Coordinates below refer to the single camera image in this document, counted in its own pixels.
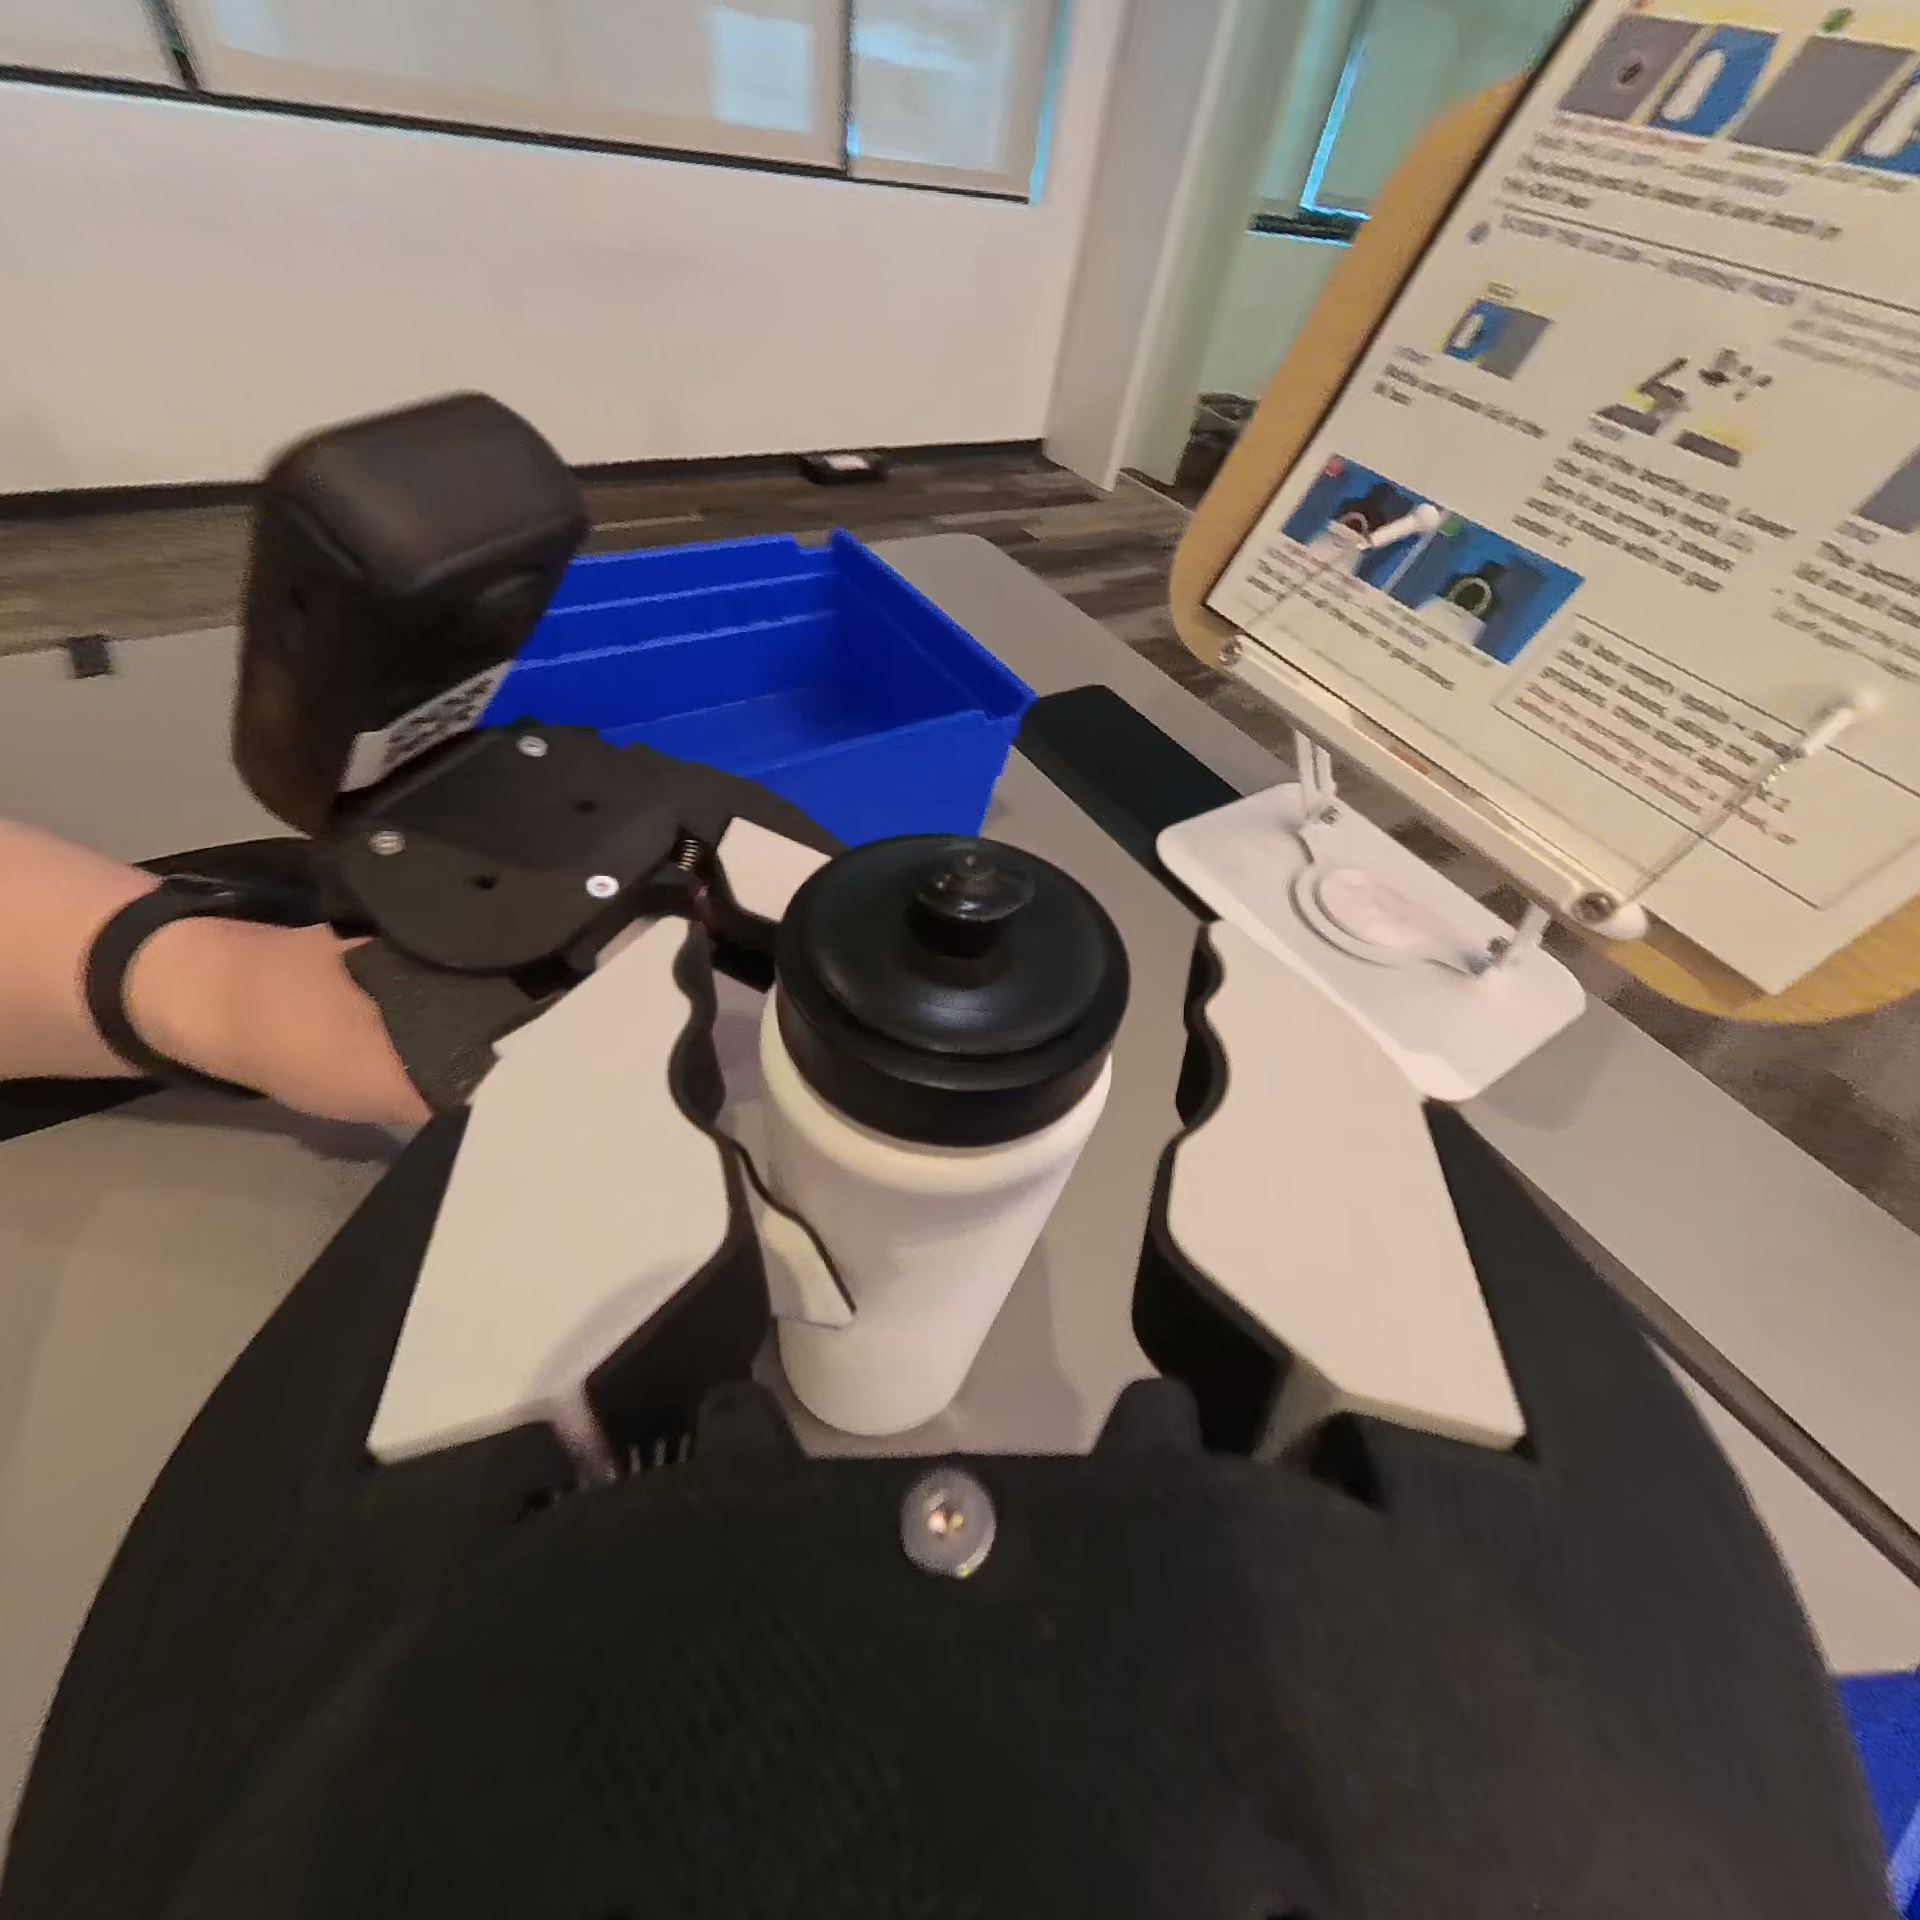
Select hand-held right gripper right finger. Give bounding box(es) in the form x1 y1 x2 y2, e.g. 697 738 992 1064
1131 923 1531 1466

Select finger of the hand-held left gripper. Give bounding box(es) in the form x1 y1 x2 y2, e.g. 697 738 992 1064
701 816 863 1329

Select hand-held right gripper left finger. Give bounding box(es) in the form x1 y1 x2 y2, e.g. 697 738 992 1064
371 917 774 1487

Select blue plastic bin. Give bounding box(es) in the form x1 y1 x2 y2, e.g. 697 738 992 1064
481 528 1039 850

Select black bottle lid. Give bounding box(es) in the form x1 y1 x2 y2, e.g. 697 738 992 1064
774 833 1131 1146

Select white bottle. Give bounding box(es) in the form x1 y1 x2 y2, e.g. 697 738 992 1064
756 1005 1113 1441

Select person's left hand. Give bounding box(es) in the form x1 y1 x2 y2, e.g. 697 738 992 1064
148 917 441 1129

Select white sign stand base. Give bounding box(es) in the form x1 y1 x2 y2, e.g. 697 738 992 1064
1155 637 1649 1101

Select black wristband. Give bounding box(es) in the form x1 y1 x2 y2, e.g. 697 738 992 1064
81 880 327 1087

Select white framed window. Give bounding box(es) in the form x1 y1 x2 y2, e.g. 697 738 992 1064
0 0 1065 207

